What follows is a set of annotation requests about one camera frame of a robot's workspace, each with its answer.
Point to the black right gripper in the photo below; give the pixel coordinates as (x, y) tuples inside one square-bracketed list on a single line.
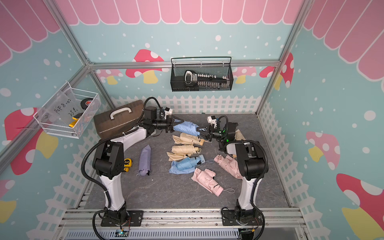
[(208, 136)]

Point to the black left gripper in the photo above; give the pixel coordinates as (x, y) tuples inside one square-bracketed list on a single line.
[(170, 123)]

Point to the small blue sleeved umbrella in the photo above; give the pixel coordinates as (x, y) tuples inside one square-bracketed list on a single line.
[(189, 128)]

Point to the beige sleeved umbrella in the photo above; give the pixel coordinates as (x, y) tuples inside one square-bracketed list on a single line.
[(186, 139)]

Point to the beige umbrella sleeve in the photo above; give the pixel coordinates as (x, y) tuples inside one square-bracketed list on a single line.
[(239, 136)]

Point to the light blue sleeved umbrella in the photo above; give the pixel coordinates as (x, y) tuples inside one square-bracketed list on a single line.
[(188, 165)]

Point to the pink umbrella sleeve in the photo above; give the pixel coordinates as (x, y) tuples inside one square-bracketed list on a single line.
[(229, 164)]

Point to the pink sleeved umbrella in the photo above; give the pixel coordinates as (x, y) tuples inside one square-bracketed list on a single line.
[(206, 179)]

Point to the purple sleeved umbrella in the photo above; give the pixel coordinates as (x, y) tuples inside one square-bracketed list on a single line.
[(145, 161)]

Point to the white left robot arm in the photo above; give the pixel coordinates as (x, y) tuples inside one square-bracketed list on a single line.
[(103, 164)]

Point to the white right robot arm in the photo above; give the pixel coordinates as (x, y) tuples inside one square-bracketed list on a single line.
[(246, 160)]

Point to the socket set in basket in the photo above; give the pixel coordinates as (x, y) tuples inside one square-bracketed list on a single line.
[(206, 82)]

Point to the yellow tape measure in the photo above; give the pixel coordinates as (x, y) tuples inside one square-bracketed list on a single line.
[(127, 164)]

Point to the brown and cream toolbox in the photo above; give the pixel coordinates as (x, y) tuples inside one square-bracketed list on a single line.
[(116, 121)]

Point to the black tape roll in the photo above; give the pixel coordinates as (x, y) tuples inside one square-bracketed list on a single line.
[(86, 102)]

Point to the yellow tool in bin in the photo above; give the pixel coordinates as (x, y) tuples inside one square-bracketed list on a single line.
[(75, 120)]

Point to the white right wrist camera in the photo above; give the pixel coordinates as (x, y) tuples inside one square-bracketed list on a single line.
[(212, 121)]

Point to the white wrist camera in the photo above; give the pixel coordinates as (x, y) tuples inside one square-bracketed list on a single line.
[(212, 121), (167, 112)]

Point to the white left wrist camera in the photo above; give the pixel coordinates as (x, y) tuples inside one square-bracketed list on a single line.
[(167, 112)]

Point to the black wire mesh basket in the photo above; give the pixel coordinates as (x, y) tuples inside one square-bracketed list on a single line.
[(219, 66)]

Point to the clear plastic wall bin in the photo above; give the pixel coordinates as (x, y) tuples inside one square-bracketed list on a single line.
[(57, 113)]

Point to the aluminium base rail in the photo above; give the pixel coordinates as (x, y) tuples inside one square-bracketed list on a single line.
[(186, 224)]

